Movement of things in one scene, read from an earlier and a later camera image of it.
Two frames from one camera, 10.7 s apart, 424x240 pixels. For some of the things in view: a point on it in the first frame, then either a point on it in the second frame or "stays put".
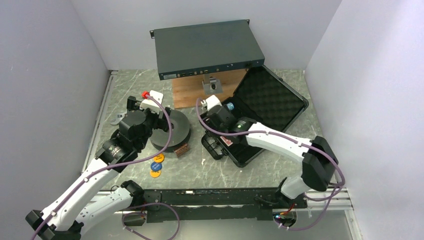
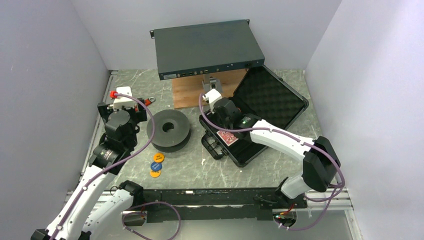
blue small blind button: (156, 166) stays put
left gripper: (159, 122) → (139, 116)
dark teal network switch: (186, 51) stays put
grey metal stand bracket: (211, 85) stays put
